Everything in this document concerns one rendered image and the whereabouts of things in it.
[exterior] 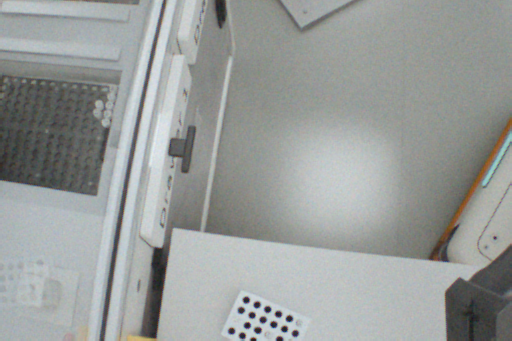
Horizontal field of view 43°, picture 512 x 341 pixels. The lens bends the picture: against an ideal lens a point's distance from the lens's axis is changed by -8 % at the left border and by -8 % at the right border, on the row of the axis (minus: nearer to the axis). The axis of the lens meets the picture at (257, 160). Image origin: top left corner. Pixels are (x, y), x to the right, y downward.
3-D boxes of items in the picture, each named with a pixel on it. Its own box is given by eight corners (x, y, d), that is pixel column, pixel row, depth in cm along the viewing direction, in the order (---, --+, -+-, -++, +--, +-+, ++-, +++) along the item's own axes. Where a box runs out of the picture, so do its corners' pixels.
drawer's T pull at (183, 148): (197, 127, 107) (196, 124, 106) (188, 174, 105) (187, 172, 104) (174, 124, 107) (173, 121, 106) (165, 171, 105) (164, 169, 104)
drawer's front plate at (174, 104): (191, 79, 118) (184, 53, 107) (162, 248, 110) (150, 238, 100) (181, 78, 118) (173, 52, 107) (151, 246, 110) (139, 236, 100)
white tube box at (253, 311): (310, 319, 113) (311, 319, 109) (289, 364, 111) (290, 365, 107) (242, 290, 114) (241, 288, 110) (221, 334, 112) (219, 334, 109)
